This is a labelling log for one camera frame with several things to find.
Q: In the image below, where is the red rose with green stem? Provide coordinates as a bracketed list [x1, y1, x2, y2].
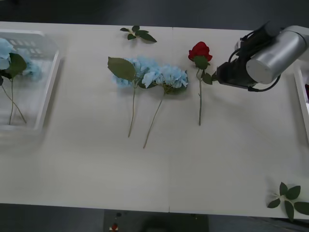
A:
[188, 41, 218, 126]

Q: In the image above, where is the dark robot base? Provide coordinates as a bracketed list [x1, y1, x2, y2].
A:
[103, 209, 210, 232]

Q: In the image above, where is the shallow white box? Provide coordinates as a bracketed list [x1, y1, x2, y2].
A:
[293, 63, 309, 146]
[0, 29, 61, 132]

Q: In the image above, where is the pale blue flower, large leaf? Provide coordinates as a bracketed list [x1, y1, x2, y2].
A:
[8, 48, 43, 126]
[107, 56, 152, 138]

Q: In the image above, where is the loose green leaf twig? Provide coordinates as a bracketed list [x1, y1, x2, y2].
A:
[267, 182, 309, 223]
[120, 25, 158, 44]

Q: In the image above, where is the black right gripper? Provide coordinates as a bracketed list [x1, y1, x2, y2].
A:
[216, 60, 257, 89]

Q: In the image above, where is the pale blue flower, green stem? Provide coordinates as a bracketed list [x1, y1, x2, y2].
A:
[0, 38, 27, 124]
[141, 63, 189, 149]

